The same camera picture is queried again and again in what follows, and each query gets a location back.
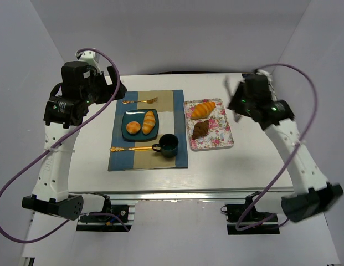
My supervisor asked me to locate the floral serving tray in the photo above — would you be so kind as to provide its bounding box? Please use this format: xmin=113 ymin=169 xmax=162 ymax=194
xmin=183 ymin=98 xmax=234 ymax=151

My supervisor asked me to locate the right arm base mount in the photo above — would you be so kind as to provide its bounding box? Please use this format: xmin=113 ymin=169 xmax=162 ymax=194
xmin=220 ymin=204 xmax=280 ymax=236

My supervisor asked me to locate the dark teal mug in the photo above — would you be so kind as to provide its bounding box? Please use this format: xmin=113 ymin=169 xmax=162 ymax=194
xmin=152 ymin=134 xmax=179 ymax=158

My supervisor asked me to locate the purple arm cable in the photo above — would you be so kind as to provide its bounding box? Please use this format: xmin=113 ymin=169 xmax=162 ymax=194
xmin=0 ymin=48 xmax=131 ymax=244
xmin=235 ymin=64 xmax=318 ymax=231

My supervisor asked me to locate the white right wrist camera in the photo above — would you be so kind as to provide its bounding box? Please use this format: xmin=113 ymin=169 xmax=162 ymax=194
xmin=256 ymin=69 xmax=274 ymax=92

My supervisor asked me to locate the small striped bread roll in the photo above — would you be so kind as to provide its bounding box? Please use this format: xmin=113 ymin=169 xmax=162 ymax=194
xmin=142 ymin=110 xmax=156 ymax=135

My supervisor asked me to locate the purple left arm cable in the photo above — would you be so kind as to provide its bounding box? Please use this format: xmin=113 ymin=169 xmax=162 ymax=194
xmin=0 ymin=48 xmax=131 ymax=244

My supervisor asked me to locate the chocolate croissant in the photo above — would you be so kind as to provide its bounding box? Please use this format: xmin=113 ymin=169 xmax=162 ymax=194
xmin=192 ymin=120 xmax=209 ymax=140

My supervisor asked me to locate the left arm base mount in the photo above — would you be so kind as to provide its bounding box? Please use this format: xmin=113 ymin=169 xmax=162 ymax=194
xmin=76 ymin=199 xmax=136 ymax=232

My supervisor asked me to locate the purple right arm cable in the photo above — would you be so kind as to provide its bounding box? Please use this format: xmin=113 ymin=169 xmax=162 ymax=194
xmin=235 ymin=64 xmax=318 ymax=231

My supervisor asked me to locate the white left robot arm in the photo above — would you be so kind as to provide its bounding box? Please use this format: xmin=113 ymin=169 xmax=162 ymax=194
xmin=22 ymin=60 xmax=126 ymax=221

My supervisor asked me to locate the gold fork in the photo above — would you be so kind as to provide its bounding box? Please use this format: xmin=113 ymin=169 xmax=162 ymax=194
xmin=122 ymin=97 xmax=158 ymax=104

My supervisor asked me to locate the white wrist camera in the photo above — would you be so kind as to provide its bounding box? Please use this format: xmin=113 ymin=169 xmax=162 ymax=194
xmin=256 ymin=69 xmax=274 ymax=92
xmin=75 ymin=50 xmax=100 ymax=70

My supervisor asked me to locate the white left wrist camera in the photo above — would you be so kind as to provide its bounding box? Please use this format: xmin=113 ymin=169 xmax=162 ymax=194
xmin=75 ymin=50 xmax=100 ymax=70

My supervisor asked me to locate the large striped croissant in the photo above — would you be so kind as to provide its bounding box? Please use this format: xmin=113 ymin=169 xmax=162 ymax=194
xmin=191 ymin=101 xmax=216 ymax=119

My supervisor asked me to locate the blue and beige placemat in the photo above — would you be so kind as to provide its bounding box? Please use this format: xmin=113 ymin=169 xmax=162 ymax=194
xmin=108 ymin=90 xmax=188 ymax=171

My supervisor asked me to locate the aluminium table rail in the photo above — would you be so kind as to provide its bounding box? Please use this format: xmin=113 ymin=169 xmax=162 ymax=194
xmin=269 ymin=79 xmax=281 ymax=101

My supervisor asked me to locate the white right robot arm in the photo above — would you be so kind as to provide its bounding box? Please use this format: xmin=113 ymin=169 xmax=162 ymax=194
xmin=228 ymin=74 xmax=343 ymax=222

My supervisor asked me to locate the round bread bun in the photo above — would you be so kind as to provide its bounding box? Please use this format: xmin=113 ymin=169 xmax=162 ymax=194
xmin=126 ymin=121 xmax=141 ymax=135

